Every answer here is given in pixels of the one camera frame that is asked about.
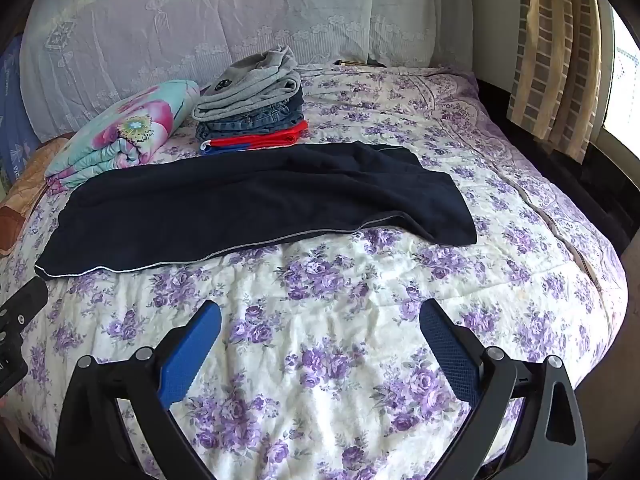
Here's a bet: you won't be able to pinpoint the bright window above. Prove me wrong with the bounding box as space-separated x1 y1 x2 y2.
602 0 640 151

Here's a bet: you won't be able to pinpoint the purple floral bedspread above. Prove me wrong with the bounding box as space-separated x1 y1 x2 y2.
0 62 628 480

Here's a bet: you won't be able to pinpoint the folded red and blue shorts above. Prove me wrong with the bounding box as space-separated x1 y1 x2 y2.
200 120 309 155

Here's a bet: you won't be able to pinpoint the blue pillow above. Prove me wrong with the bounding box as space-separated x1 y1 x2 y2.
0 35 41 186

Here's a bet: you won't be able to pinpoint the white lace headboard cover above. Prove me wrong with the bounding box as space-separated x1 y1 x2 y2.
19 0 473 133

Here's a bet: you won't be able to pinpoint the folded denim jeans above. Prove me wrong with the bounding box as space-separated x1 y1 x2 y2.
196 91 306 142

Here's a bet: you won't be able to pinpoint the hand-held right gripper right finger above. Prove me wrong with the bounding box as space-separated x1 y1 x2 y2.
419 299 588 480

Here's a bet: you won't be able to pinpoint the folded floral blanket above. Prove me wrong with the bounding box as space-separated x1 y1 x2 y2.
44 80 201 193

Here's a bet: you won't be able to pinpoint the orange brown cloth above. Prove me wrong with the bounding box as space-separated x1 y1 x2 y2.
0 135 76 256

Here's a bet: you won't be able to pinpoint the navy blue pants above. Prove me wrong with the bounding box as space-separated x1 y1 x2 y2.
35 141 477 280

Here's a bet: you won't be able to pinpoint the folded grey pants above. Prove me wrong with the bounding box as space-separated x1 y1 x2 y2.
191 45 304 123

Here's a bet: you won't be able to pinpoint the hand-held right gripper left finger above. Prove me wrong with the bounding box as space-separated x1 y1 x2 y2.
54 300 222 480

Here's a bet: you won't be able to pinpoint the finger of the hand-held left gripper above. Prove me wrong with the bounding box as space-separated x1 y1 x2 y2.
0 275 49 341

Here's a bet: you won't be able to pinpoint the dark bed frame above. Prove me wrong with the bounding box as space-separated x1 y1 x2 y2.
472 77 640 261

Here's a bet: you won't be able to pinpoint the brick pattern curtain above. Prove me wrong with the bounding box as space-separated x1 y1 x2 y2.
506 0 603 163

